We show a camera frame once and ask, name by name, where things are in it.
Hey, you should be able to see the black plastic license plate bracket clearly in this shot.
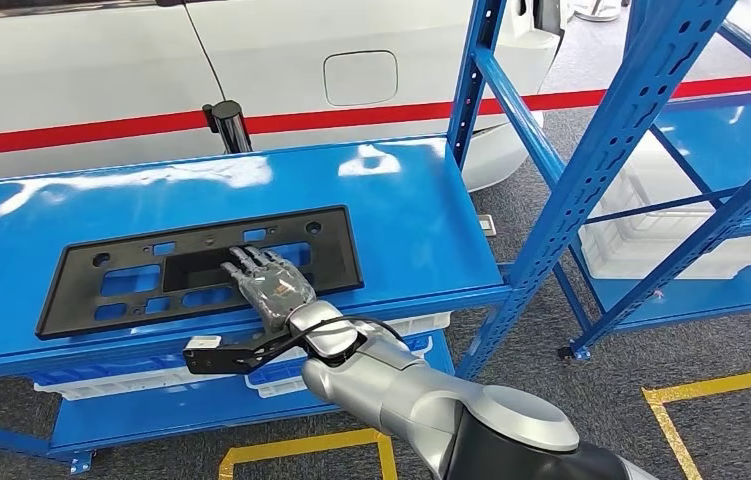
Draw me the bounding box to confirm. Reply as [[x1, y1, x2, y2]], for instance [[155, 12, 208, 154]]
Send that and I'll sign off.
[[35, 205, 364, 341]]

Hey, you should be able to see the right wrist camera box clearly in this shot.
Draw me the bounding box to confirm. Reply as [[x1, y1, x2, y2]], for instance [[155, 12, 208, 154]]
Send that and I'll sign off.
[[182, 334, 264, 377]]

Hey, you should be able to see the black stanchion post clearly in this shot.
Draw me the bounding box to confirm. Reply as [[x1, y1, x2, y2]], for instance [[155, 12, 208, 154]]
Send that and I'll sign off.
[[201, 99, 254, 155]]

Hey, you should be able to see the white round base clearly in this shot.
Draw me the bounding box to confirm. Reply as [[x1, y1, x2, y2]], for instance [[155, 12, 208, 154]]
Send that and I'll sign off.
[[573, 0, 621, 22]]

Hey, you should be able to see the blue plastic crate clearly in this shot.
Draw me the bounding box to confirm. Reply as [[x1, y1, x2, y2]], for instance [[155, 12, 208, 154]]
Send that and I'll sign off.
[[244, 333, 434, 390], [30, 354, 185, 390]]

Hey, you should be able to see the blue metal shelf rack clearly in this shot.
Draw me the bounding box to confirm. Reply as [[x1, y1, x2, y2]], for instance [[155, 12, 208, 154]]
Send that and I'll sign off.
[[557, 16, 751, 362], [0, 0, 741, 475]]

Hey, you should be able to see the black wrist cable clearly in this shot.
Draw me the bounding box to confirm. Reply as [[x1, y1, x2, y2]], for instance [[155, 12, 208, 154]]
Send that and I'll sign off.
[[252, 316, 411, 362]]

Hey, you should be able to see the white car body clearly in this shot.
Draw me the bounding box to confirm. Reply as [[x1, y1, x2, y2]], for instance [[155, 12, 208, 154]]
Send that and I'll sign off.
[[0, 0, 562, 193]]

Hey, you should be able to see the yellow floor tape square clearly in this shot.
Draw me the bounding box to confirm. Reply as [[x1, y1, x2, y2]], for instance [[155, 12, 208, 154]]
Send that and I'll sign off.
[[217, 428, 399, 480]]

